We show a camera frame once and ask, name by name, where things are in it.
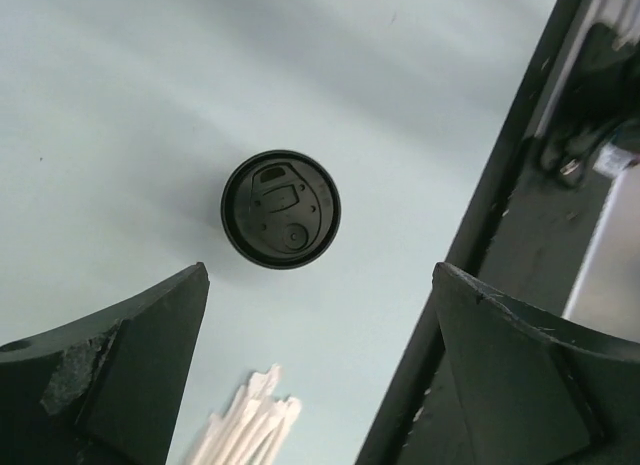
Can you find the black cup lid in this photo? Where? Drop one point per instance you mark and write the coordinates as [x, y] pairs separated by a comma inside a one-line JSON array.
[[280, 209]]

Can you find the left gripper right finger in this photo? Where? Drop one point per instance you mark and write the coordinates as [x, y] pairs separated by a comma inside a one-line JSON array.
[[533, 387]]

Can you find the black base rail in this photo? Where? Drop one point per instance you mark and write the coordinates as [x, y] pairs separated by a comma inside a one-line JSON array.
[[553, 221]]

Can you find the white wrapped straws bundle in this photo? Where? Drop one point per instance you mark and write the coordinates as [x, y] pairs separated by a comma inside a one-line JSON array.
[[254, 427]]

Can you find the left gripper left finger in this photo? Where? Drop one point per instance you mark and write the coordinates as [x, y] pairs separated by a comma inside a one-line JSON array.
[[106, 388]]

